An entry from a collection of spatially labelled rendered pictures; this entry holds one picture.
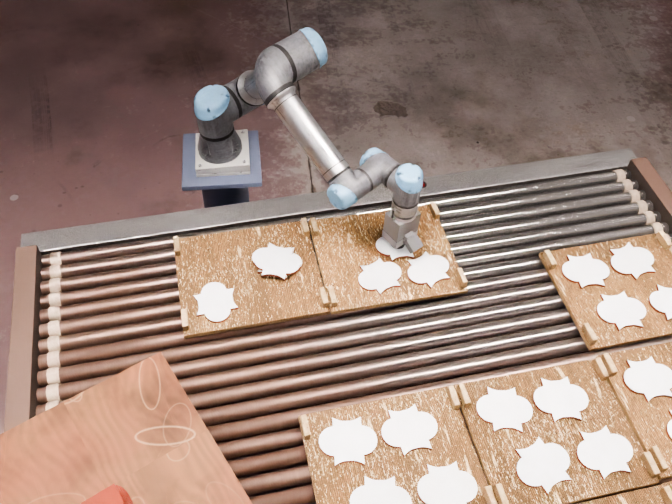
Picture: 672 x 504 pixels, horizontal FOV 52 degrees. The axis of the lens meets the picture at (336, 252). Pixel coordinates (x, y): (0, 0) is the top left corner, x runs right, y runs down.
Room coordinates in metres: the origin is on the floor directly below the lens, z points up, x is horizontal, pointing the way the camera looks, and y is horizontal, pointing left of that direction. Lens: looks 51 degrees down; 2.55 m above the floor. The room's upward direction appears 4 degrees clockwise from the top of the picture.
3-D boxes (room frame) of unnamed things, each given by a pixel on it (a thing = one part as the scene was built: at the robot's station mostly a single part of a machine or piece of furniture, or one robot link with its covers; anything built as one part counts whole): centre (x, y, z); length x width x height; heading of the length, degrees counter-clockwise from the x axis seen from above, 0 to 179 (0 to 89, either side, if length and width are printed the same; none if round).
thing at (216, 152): (1.75, 0.43, 0.96); 0.15 x 0.15 x 0.10
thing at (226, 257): (1.20, 0.25, 0.93); 0.41 x 0.35 x 0.02; 106
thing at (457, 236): (1.35, -0.11, 0.90); 1.95 x 0.05 x 0.05; 106
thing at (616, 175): (1.49, -0.06, 0.90); 1.95 x 0.05 x 0.05; 106
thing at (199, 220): (1.56, -0.04, 0.89); 2.08 x 0.08 x 0.06; 106
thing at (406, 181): (1.34, -0.18, 1.20); 0.09 x 0.08 x 0.11; 47
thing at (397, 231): (1.32, -0.20, 1.05); 0.12 x 0.09 x 0.16; 42
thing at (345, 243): (1.31, -0.15, 0.93); 0.41 x 0.35 x 0.02; 105
